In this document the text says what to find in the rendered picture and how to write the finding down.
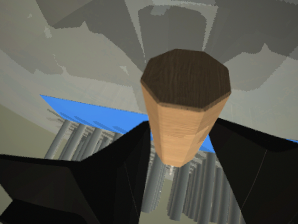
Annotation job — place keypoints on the blue flat strip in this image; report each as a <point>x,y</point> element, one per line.
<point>102,117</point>

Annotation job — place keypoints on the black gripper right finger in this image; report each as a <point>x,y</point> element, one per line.
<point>262,171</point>

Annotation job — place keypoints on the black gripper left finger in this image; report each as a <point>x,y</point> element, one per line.
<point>105,188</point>

